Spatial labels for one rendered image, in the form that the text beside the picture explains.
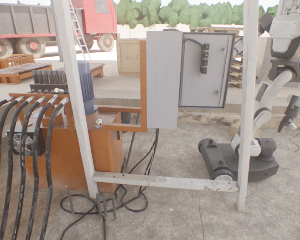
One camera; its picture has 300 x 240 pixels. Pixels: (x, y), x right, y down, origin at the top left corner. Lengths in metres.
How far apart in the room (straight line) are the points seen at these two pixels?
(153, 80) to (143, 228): 1.01
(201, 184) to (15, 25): 8.75
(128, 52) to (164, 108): 3.31
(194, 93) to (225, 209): 0.95
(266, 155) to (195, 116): 1.20
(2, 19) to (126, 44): 5.83
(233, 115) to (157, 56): 1.99
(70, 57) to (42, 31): 8.50
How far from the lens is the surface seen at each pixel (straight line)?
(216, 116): 2.91
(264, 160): 2.05
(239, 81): 3.76
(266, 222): 1.75
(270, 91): 1.77
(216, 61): 1.63
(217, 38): 1.61
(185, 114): 2.86
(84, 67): 1.63
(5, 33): 9.24
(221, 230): 1.58
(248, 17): 1.08
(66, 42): 1.16
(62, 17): 1.16
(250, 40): 1.09
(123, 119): 2.49
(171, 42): 1.15
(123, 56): 4.50
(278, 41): 1.77
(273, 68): 1.81
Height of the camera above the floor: 1.23
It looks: 24 degrees down
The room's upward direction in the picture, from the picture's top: straight up
